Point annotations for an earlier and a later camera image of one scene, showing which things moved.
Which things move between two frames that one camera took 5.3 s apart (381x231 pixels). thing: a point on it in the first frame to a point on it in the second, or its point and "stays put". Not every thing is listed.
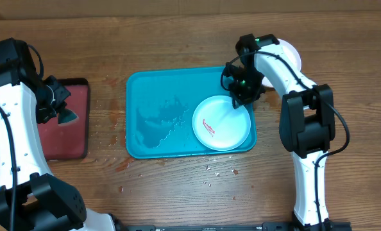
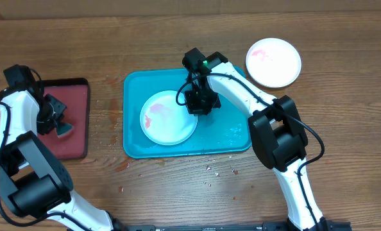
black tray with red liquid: x=69 y=142 stays put
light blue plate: x=219 y=126 to x=165 y=122
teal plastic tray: x=160 y=107 stays put
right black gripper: x=242 y=99 to x=196 y=110
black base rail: x=335 y=226 stays put
